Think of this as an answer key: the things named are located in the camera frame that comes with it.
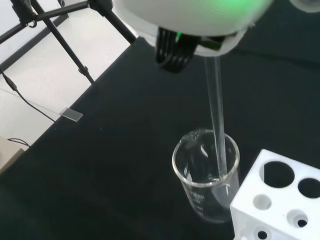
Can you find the white test tube rack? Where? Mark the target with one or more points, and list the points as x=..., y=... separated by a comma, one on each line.
x=250, y=180

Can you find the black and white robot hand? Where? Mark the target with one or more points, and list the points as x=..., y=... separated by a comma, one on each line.
x=190, y=20

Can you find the clear glass beaker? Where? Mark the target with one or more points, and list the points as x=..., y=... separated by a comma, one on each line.
x=197, y=200

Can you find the pale board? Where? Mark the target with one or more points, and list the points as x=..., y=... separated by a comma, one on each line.
x=10, y=157

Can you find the black tripod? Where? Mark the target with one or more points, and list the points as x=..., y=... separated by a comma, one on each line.
x=62, y=47

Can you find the black bench cloth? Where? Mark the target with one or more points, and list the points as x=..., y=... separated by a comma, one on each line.
x=125, y=162

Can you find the grey round cap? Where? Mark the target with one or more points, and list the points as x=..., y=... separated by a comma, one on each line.
x=305, y=5

